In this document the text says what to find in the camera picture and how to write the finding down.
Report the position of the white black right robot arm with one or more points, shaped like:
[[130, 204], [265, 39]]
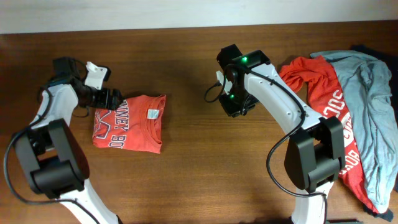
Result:
[[315, 152]]

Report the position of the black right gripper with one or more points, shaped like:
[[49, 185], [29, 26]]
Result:
[[233, 110]]

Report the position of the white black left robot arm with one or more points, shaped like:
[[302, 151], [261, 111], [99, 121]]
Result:
[[51, 159]]

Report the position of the grey t-shirt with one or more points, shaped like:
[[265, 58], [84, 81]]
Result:
[[365, 83]]

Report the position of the dark navy garment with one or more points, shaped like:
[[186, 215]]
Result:
[[391, 62]]

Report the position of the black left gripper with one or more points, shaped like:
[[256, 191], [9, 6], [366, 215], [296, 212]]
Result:
[[111, 102]]

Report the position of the orange red t-shirt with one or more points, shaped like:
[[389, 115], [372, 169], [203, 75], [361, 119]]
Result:
[[136, 125]]

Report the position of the red printed t-shirt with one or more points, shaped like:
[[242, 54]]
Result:
[[325, 96]]

